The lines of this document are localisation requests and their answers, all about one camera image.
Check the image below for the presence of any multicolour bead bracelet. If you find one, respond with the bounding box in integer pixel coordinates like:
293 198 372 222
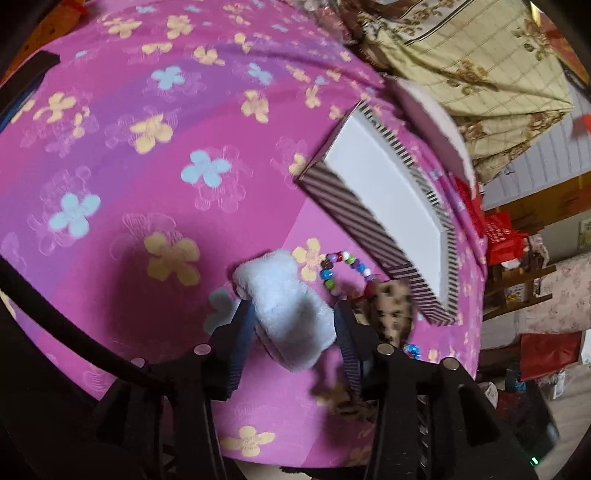
318 250 385 301

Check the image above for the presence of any striped cardboard box tray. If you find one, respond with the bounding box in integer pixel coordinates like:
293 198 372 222
297 102 460 326

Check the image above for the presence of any pink floral bedsheet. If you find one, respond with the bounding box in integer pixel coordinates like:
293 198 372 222
0 0 489 471

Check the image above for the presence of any red gift bag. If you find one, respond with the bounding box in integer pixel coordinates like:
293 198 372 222
485 211 528 266

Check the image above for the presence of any leopard print bow hair tie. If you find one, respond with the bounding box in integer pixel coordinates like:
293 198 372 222
351 277 418 348

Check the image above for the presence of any light blue fluffy scrunchie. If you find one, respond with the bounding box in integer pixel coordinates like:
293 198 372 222
232 249 335 372

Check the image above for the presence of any beige floral blanket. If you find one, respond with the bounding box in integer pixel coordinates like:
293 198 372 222
337 0 573 183

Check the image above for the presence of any white pink pillow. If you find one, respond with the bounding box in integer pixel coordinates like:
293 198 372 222
389 77 478 196

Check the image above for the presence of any wooden chair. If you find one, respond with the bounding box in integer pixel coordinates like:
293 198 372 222
483 264 557 321

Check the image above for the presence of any red cushion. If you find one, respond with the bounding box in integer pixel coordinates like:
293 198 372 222
452 176 486 238

